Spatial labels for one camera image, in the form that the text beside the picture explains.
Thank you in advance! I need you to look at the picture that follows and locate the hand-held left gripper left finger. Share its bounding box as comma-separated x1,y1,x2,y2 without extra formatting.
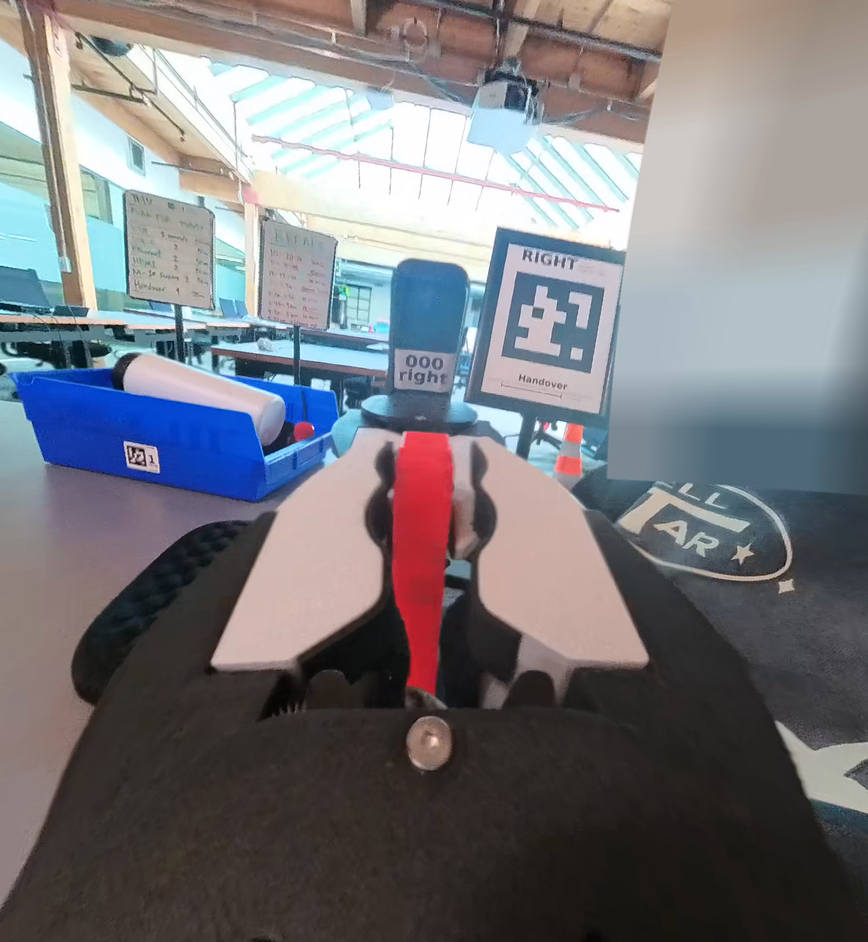
210,430,394,674

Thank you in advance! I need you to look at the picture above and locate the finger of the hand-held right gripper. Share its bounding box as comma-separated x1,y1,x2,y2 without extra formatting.
449,440,481,560

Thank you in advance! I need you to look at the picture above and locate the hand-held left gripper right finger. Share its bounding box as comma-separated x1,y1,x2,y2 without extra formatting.
471,438,650,700

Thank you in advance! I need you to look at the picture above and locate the red block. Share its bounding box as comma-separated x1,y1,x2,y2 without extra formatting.
392,433,455,696

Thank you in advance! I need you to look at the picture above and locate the blue plastic bin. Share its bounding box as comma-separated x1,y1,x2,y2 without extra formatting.
9,366,341,503

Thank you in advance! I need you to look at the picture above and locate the white bottle with black cap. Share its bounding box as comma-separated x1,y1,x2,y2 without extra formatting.
112,353,288,447

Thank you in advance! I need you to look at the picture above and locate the framed code sign on stand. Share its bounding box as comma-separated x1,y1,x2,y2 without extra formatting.
463,227,626,459

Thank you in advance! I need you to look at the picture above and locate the orange traffic cone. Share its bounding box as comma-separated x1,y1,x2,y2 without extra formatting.
554,421,587,488

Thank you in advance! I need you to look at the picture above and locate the grey top desk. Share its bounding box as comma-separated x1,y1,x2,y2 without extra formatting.
209,339,394,384

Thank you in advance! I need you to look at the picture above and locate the whiteboard with green heading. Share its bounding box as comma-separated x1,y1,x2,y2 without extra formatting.
257,218,338,384

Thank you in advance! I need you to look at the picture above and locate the ceiling projector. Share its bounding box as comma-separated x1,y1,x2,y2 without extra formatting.
467,70,547,153

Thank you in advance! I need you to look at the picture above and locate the whiteboard with black heading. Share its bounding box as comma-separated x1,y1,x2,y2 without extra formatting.
123,189,216,365

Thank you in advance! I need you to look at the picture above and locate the wooden desk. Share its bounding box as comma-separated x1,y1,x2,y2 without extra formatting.
0,308,207,369

